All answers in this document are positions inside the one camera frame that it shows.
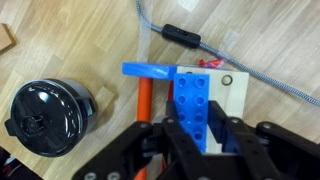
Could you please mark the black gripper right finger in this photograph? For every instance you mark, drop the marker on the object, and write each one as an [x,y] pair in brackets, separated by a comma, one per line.
[266,153]

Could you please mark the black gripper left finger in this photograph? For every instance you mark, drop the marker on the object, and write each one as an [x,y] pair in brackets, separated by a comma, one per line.
[150,153]

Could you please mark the blue Lego brick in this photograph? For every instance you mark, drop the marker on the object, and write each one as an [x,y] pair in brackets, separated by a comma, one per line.
[191,100]

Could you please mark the red tape scrap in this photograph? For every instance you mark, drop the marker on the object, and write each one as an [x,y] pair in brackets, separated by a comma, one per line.
[210,63]

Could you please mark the black round pot with lid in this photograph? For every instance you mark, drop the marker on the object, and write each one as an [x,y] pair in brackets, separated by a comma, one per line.
[50,116]

